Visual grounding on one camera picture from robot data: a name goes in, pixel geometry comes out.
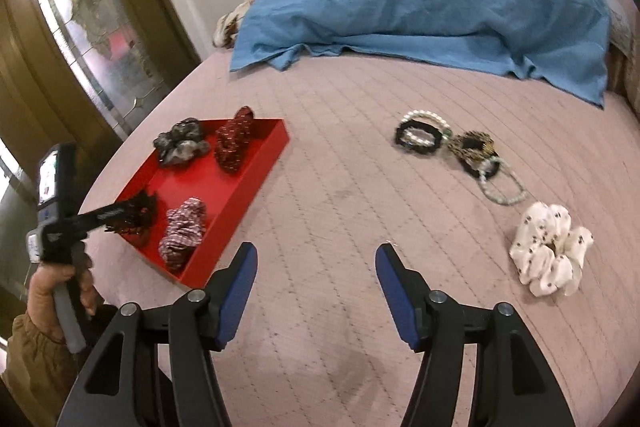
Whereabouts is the person's left forearm brown sleeve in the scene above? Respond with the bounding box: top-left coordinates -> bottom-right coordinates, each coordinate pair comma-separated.
0,312 -> 78,427

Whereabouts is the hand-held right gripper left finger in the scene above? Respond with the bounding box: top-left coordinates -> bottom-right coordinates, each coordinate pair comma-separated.
56,242 -> 259,427

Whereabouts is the brown patterned blanket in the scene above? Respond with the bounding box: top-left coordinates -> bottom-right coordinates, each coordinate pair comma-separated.
212,0 -> 273,48

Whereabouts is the leopard print hair tie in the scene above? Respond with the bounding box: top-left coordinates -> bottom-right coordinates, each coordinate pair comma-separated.
446,130 -> 500,165

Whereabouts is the black hair tie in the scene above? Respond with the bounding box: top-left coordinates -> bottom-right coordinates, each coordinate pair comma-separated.
460,154 -> 501,180

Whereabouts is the person's left hand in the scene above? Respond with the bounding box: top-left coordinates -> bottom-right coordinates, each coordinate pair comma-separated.
27,252 -> 99,344

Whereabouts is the pink striped scrunchie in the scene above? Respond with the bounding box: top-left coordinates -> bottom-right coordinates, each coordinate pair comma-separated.
158,198 -> 208,272

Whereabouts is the wooden door with glass panel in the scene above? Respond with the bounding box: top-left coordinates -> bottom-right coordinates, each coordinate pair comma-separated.
0,0 -> 201,308

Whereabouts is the white printed scrunchie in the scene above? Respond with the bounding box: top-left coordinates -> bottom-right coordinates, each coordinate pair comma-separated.
509,202 -> 594,298

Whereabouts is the dark red dotted scrunchie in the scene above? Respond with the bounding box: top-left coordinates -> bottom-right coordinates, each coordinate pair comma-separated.
214,106 -> 256,174

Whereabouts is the pale green bead bracelet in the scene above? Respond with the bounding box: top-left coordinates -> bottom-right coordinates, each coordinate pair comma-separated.
477,157 -> 528,206

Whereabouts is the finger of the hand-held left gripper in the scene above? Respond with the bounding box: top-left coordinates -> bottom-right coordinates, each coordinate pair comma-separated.
75,202 -> 132,234

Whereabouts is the black scrunchie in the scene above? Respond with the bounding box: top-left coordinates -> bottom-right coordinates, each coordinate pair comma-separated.
105,189 -> 160,248

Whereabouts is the red tray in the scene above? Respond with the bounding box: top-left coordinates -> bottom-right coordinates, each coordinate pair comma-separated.
114,118 -> 291,290

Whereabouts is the grey patterned scrunchie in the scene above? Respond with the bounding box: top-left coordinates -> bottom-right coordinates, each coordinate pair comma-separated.
152,119 -> 211,168

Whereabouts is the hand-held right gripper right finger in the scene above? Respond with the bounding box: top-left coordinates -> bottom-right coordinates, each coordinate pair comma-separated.
375,243 -> 576,427

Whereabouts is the white pearl bracelet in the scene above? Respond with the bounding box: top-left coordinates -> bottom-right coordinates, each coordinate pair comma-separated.
399,108 -> 453,148

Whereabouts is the black bead bracelet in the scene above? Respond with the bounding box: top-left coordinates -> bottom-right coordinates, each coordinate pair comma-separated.
395,119 -> 446,154

